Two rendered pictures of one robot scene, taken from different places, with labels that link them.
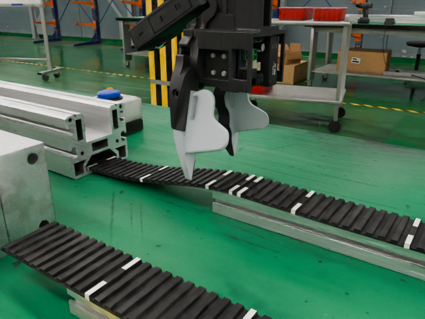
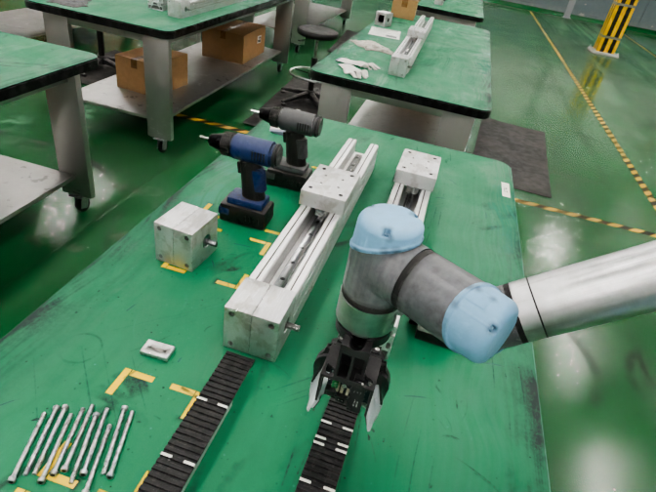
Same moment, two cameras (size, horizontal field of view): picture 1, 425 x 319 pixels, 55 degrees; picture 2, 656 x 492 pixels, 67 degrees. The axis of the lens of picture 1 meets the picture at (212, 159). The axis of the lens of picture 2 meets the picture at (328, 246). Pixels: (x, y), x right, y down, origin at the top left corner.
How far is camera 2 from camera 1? 64 cm
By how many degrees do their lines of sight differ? 59
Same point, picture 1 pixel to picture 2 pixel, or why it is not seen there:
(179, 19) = not seen: hidden behind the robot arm
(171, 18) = not seen: hidden behind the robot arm
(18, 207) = (257, 340)
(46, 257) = (222, 370)
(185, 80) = (319, 359)
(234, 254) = (273, 459)
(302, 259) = not seen: outside the picture
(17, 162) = (263, 323)
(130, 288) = (203, 411)
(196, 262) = (260, 439)
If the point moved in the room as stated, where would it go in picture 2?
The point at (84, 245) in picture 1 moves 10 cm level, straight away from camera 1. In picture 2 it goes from (234, 381) to (286, 356)
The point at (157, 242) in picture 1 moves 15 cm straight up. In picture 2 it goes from (275, 414) to (285, 348)
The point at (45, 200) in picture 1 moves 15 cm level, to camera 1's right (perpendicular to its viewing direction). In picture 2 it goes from (271, 347) to (294, 420)
